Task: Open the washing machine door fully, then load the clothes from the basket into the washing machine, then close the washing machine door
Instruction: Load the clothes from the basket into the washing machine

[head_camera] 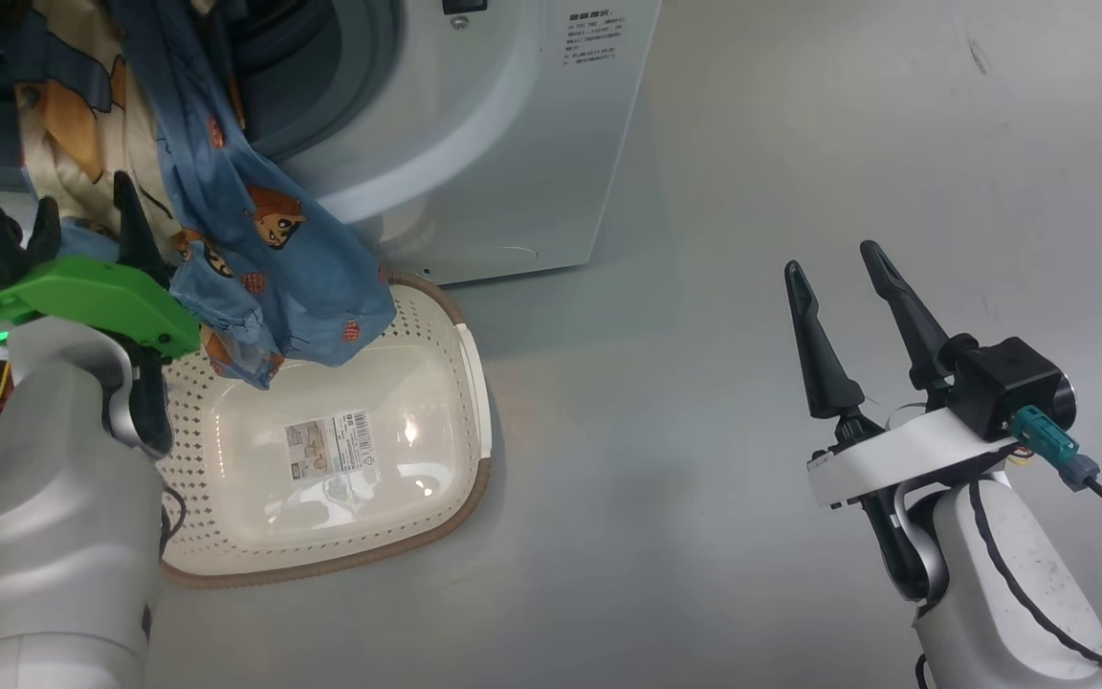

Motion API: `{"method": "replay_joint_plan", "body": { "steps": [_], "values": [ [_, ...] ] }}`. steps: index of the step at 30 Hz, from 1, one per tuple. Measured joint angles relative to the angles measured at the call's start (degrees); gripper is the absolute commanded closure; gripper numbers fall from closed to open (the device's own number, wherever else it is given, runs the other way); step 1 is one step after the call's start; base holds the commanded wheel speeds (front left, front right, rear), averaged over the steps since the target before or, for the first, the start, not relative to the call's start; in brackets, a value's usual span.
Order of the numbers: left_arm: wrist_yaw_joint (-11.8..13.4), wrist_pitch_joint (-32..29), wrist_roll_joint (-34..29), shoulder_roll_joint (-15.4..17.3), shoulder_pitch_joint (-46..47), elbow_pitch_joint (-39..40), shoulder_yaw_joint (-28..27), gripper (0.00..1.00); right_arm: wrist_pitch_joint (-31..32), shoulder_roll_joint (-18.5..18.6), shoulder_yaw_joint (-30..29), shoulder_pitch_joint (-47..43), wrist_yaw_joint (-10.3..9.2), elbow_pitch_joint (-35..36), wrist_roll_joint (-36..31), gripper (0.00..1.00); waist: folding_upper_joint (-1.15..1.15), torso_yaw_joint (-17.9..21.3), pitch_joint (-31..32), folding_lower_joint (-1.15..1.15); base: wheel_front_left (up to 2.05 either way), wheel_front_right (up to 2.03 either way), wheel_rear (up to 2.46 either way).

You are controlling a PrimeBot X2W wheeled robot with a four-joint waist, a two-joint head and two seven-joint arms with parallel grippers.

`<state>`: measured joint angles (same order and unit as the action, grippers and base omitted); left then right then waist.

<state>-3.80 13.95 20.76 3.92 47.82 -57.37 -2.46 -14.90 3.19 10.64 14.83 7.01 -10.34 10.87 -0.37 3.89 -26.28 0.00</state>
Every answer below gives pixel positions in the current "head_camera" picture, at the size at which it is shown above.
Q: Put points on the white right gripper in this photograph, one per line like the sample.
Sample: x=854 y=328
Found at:
x=895 y=455

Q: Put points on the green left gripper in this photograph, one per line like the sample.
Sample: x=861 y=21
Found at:
x=101 y=297

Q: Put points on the cream cartoon print garment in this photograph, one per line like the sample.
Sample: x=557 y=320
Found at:
x=82 y=124

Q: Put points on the blue cartoon print garment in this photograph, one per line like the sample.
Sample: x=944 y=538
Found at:
x=274 y=268

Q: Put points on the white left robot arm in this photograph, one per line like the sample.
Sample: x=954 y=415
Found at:
x=54 y=536

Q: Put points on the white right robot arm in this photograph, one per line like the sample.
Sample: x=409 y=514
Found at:
x=1010 y=593

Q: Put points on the white front-load washing machine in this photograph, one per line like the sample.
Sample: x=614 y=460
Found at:
x=532 y=172

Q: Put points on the basket product label sticker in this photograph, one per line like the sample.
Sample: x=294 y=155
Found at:
x=331 y=445

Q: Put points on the white perforated laundry basket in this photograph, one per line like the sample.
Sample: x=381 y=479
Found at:
x=417 y=402

